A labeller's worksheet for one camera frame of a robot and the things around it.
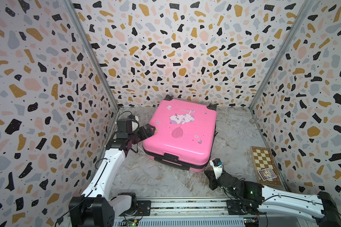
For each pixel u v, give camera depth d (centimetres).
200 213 73
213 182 67
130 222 70
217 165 66
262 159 90
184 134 77
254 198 55
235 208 73
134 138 65
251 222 71
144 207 73
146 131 72
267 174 82
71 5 69
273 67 95
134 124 63
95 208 38
